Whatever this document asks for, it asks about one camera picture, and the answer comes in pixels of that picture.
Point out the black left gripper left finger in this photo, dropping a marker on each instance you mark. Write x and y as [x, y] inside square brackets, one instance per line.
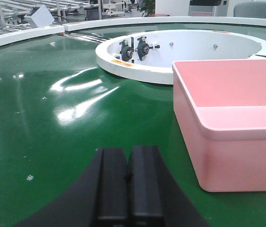
[98, 198]

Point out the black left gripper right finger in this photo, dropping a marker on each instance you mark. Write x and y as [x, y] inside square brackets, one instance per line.
[155, 198]

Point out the pink plastic bin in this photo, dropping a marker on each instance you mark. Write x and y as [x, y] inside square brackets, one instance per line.
[220, 106]

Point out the white rolling cart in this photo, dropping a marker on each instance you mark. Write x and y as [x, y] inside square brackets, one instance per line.
[113, 8]

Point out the green potted plant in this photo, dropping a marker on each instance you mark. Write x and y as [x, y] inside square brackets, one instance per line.
[147, 7]

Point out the white control box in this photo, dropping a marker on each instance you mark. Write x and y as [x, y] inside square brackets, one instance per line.
[39, 16]

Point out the grey floor kiosk machine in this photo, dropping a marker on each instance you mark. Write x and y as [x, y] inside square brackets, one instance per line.
[203, 7]

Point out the metal roller rack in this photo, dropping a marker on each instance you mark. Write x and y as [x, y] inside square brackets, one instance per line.
[12, 12]

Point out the black bearing mount left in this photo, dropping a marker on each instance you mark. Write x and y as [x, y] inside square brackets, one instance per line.
[126, 50]

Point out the black bearing mount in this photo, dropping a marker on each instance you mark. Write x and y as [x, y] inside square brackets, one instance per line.
[142, 48]
[126, 50]

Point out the black bearing mount right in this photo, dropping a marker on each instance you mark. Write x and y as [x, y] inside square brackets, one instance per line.
[142, 48]

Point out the white outer conveyor rail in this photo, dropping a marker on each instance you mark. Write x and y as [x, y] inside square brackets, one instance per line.
[156, 20]

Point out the white outer rail left segment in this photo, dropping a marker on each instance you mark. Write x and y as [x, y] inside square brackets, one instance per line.
[21, 35]

